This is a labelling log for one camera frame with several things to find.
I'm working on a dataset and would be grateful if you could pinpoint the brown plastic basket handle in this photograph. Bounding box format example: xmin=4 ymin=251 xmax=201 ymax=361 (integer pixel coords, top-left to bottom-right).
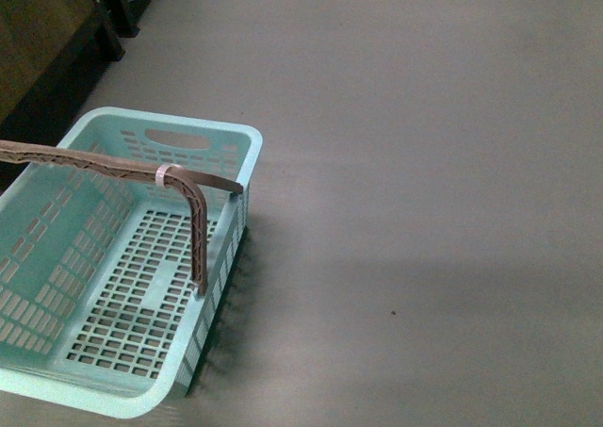
xmin=1 ymin=140 xmax=244 ymax=296

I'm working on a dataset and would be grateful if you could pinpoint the light teal plastic basket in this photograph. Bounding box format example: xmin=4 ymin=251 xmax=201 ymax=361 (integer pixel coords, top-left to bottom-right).
xmin=1 ymin=107 xmax=263 ymax=419

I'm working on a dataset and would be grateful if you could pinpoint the dark wooden furniture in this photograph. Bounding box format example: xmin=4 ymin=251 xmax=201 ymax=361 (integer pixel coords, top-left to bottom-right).
xmin=1 ymin=0 xmax=149 ymax=137

